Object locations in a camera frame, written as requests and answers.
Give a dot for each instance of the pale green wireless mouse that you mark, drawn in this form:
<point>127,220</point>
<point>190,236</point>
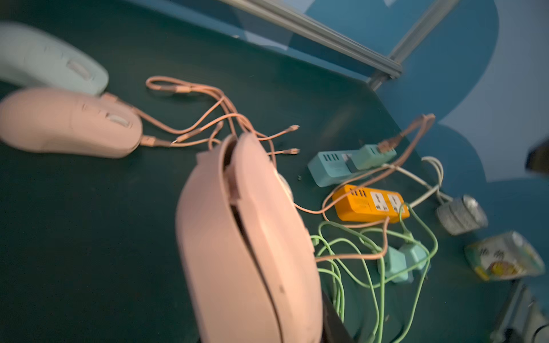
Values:
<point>31,57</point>

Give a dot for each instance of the teal power strip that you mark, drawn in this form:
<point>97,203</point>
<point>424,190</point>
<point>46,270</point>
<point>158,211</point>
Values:
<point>329,167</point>

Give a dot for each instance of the silver tin can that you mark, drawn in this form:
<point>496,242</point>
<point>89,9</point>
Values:
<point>462,215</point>

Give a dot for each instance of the orange power strip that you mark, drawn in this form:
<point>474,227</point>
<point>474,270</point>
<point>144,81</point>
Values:
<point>370,205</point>

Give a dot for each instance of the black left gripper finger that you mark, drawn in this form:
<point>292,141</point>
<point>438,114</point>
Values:
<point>334,330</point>

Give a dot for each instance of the teal charger with green cable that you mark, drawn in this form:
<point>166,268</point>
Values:
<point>395,264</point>

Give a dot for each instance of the aluminium frame rail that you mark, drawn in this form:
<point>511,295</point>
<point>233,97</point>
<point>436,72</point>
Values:
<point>300,24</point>

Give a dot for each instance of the pink wireless mouse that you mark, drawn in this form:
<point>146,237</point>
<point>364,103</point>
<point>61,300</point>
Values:
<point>49,120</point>
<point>247,257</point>

